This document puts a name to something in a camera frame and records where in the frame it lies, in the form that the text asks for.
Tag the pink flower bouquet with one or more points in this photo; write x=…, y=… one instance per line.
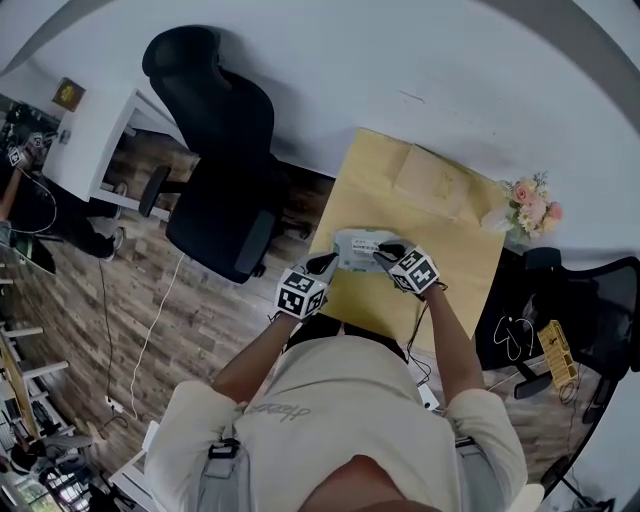
x=532, y=205

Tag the white vase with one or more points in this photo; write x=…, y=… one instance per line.
x=496, y=220

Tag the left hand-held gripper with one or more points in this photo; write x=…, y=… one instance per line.
x=300, y=295

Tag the white stool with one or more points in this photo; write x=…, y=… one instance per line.
x=532, y=500

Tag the black office chair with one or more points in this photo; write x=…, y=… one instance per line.
x=225, y=175
x=575, y=300

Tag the white wet wipes packet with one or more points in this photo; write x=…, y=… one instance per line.
x=357, y=247

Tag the person's right forearm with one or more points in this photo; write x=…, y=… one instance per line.
x=452, y=345

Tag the beige flat box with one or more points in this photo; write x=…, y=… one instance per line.
x=432, y=180

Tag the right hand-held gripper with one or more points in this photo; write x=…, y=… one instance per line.
x=415, y=272

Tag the white desk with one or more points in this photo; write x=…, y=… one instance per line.
x=85, y=145

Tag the brown framed picture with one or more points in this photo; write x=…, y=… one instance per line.
x=68, y=94

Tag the white adapter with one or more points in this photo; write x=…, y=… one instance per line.
x=429, y=397

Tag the person in grey top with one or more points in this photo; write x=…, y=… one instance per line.
x=340, y=400

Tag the yellow organizer box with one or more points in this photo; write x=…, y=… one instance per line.
x=557, y=350

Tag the person's left forearm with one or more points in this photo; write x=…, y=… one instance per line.
x=260, y=355

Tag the white power strip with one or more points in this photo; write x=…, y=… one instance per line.
x=115, y=404

